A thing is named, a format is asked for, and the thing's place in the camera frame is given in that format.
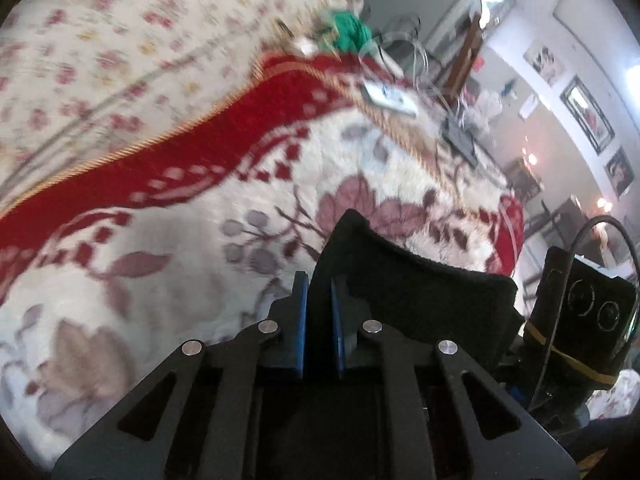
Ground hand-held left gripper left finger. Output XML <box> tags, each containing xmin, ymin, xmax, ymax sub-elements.
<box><xmin>52</xmin><ymin>271</ymin><xmax>309</xmax><ymax>480</ymax></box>

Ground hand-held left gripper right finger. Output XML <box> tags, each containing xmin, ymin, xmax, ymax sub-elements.
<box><xmin>331</xmin><ymin>280</ymin><xmax>581</xmax><ymax>480</ymax></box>

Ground black pants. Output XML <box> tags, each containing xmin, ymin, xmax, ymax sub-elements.
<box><xmin>305</xmin><ymin>209</ymin><xmax>523</xmax><ymax>386</ymax></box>

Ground yellow rubber band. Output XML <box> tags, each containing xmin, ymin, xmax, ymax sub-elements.
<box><xmin>522</xmin><ymin>324</ymin><xmax>618</xmax><ymax>383</ymax></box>

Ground red floral plush blanket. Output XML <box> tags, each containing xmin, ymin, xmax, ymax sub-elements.
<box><xmin>0</xmin><ymin>52</ymin><xmax>526</xmax><ymax>471</ymax></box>

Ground small black framed picture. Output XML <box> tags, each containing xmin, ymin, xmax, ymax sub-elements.
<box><xmin>602</xmin><ymin>146</ymin><xmax>636</xmax><ymax>201</ymax></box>

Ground large black framed picture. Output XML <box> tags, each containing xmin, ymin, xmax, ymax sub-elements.
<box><xmin>560</xmin><ymin>75</ymin><xmax>616</xmax><ymax>156</ymax></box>

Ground black flat device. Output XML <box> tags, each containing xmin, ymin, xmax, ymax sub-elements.
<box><xmin>440</xmin><ymin>115</ymin><xmax>478</xmax><ymax>166</ymax></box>

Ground white flat device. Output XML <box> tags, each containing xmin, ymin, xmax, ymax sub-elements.
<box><xmin>362</xmin><ymin>80</ymin><xmax>418</xmax><ymax>117</ymax></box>

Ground brown wooden furniture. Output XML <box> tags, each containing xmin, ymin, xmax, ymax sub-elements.
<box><xmin>440</xmin><ymin>0</ymin><xmax>493</xmax><ymax>96</ymax></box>

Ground green cloth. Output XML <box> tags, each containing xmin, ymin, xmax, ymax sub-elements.
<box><xmin>325</xmin><ymin>7</ymin><xmax>373</xmax><ymax>56</ymax></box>

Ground white floral bedsheet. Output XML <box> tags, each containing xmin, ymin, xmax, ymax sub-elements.
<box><xmin>0</xmin><ymin>0</ymin><xmax>371</xmax><ymax>211</ymax></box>

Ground black braided cable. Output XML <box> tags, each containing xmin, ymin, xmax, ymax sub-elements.
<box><xmin>567</xmin><ymin>214</ymin><xmax>640</xmax><ymax>361</ymax></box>

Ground unframed wall poster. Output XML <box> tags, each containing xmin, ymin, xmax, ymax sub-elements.
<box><xmin>522</xmin><ymin>40</ymin><xmax>566</xmax><ymax>86</ymax></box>

